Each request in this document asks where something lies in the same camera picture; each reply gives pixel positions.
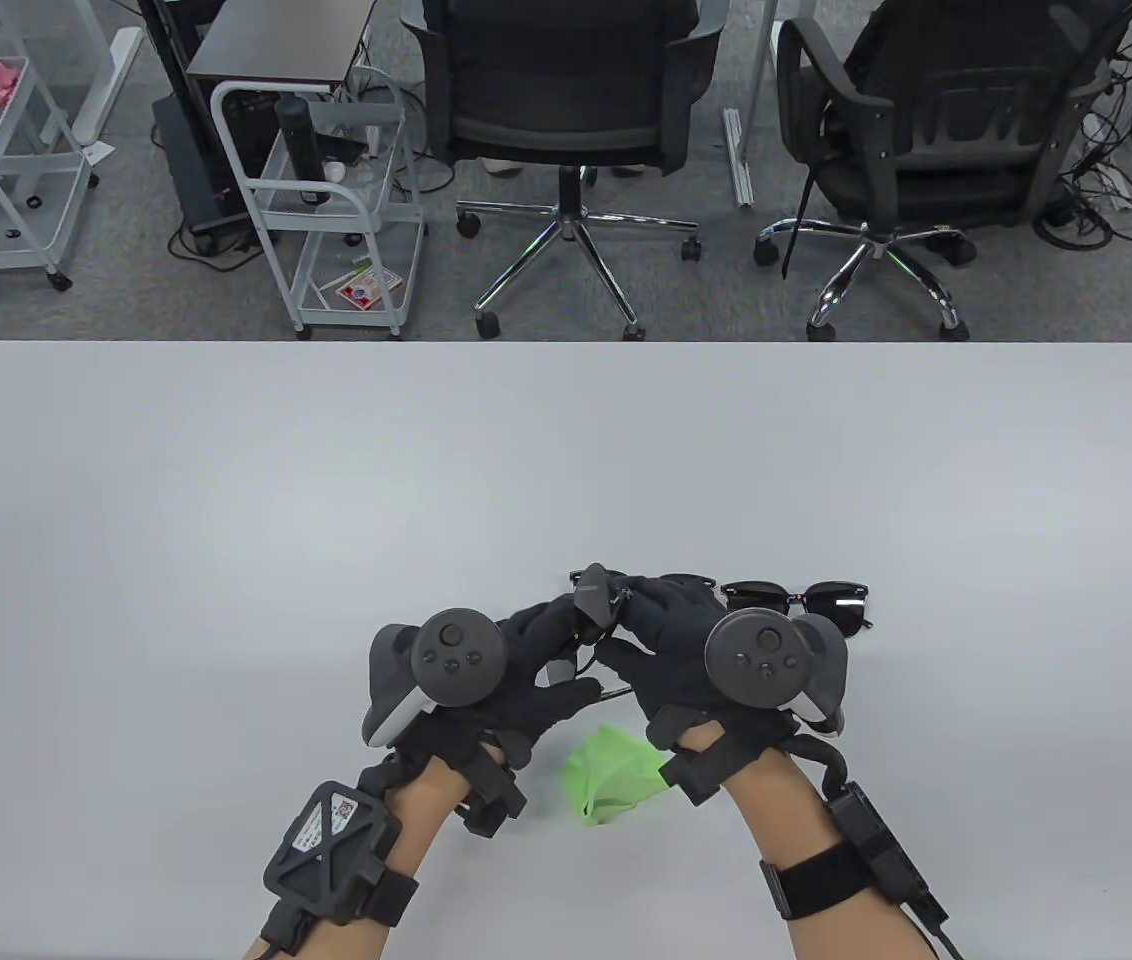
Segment person's left hand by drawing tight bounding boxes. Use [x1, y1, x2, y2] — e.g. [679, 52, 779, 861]
[396, 590, 602, 771]

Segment person's right hand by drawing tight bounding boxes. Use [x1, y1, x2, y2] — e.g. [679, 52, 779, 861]
[594, 575, 827, 791]

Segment black rounded sunglasses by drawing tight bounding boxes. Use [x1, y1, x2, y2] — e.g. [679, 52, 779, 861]
[546, 563, 639, 701]

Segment black square sunglasses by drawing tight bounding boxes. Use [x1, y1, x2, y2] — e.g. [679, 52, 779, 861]
[567, 568, 721, 593]
[721, 580, 874, 633]

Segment grey handheld controller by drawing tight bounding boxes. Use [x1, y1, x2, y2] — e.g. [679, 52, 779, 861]
[704, 610, 849, 736]
[363, 607, 509, 749]

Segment green cleaning cloth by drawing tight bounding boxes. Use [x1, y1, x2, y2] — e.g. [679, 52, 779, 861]
[564, 725, 672, 828]

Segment black glove sensor module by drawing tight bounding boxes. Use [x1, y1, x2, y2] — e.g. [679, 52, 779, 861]
[661, 748, 727, 806]
[461, 745, 527, 836]

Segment red and white packet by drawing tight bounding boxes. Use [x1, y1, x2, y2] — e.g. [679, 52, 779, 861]
[334, 268, 402, 309]

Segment white metal desk leg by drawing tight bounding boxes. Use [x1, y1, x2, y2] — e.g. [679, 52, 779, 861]
[721, 0, 782, 208]

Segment black mesh office chair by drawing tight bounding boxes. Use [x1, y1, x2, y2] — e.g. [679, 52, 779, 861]
[401, 0, 732, 343]

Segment black bottle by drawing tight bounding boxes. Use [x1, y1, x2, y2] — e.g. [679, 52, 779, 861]
[274, 96, 332, 208]

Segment black ribbed office chair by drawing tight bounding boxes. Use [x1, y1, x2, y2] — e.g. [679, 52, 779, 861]
[754, 0, 1132, 343]

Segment black computer tower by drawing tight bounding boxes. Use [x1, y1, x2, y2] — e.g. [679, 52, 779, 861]
[151, 92, 262, 256]

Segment white power strip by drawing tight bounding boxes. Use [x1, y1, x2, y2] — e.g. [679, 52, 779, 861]
[1086, 160, 1132, 211]

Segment dark side table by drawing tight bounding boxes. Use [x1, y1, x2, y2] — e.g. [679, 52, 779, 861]
[184, 0, 382, 96]

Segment white desk foot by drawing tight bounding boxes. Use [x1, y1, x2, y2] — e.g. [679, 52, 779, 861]
[76, 27, 144, 146]

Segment black hanging strap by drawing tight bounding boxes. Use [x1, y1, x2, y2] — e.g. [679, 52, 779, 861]
[781, 165, 820, 281]

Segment black cable bundle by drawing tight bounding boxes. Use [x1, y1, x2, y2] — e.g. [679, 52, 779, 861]
[1031, 0, 1132, 251]

